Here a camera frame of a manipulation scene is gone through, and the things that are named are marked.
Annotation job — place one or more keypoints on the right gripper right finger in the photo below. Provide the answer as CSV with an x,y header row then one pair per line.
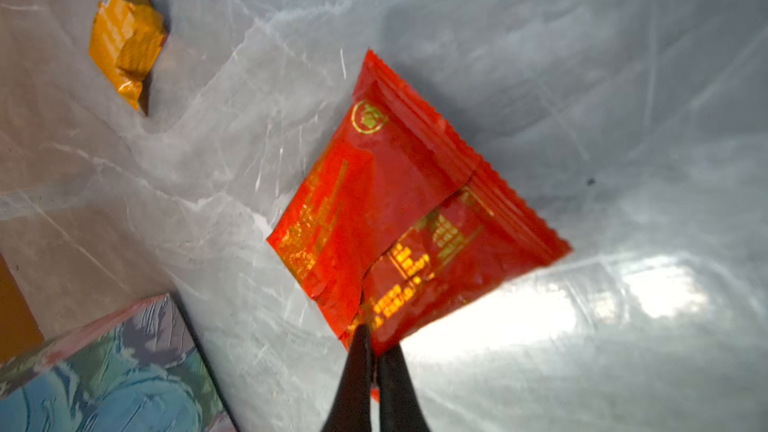
x,y
399,407

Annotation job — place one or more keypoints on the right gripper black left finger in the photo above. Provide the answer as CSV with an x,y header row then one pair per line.
x,y
350,410

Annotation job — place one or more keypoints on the small red snack packet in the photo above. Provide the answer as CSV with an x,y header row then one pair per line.
x,y
400,222

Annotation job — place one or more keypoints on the floral white paper bag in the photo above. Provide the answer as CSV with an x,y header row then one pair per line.
x,y
137,369

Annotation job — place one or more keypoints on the small orange snack packet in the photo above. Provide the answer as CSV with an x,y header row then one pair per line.
x,y
126,39

